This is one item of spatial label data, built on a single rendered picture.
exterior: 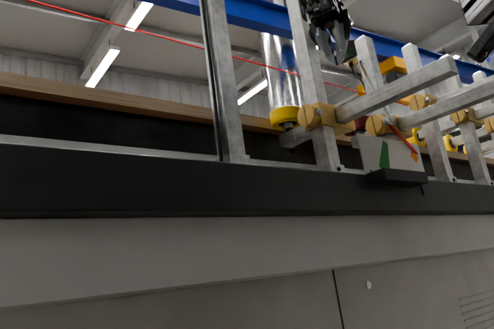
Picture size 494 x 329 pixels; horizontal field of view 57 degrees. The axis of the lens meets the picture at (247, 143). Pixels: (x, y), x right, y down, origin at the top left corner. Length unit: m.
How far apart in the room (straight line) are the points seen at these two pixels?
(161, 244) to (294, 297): 0.50
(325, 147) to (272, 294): 0.35
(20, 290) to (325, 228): 0.55
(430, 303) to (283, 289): 0.62
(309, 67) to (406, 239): 0.46
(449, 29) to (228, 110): 9.65
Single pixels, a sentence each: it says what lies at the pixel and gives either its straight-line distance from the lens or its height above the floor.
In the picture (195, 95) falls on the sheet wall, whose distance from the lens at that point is 9.99.
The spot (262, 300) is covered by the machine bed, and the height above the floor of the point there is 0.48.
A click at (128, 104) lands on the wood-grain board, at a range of 0.92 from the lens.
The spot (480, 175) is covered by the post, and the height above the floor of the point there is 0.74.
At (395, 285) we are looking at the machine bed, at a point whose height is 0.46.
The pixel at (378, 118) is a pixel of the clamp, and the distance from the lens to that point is 1.16.
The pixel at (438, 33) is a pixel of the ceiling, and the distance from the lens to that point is 10.47.
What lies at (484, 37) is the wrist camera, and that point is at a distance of 1.15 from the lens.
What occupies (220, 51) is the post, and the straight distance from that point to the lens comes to 0.85.
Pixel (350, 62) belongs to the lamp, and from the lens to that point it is 1.29.
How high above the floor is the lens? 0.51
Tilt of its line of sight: 17 degrees up
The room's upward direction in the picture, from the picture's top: 8 degrees counter-clockwise
